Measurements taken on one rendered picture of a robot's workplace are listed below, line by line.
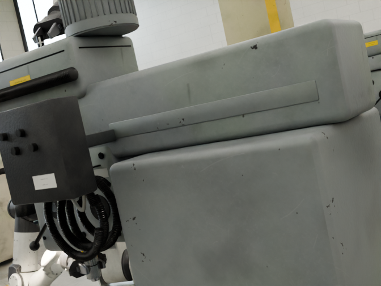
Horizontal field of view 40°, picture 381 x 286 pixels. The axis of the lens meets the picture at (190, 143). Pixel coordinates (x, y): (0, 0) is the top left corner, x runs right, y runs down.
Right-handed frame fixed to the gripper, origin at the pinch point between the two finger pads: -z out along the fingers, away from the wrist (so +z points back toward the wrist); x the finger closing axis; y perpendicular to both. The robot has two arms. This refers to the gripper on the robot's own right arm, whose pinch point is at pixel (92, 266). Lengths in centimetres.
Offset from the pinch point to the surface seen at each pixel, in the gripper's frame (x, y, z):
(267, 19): 157, -80, 71
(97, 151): -1.5, -35.7, -26.9
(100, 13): 6, -70, -31
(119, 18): 10, -68, -32
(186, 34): 627, -190, 837
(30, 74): -9, -59, -11
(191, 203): 1, -23, -63
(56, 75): -7, -57, -25
